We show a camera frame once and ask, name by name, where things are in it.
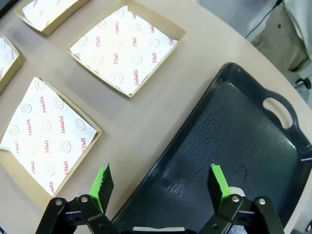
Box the thin black floor cable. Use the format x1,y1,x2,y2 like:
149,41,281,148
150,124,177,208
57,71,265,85
245,0,285,39

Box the black serving tray with handles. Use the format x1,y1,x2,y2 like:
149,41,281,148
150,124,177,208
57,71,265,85
111,62,312,234

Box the brown paper food box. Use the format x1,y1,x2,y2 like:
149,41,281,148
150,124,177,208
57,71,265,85
66,0,187,98
0,77,102,211
14,0,91,37
0,33,24,95

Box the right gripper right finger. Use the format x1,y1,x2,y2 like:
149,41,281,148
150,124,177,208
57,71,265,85
199,163,286,234

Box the white printed liner paper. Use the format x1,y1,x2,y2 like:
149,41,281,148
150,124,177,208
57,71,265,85
69,5,179,96
0,77,98,197
0,38,20,81
21,0,78,32

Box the person in beige sweater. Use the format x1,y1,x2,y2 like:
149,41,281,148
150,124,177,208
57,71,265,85
251,0,312,73

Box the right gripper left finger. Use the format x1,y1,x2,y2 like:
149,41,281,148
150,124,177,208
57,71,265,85
35,160,117,234

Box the black chair caster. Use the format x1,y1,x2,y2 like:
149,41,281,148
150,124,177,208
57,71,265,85
294,77,312,90

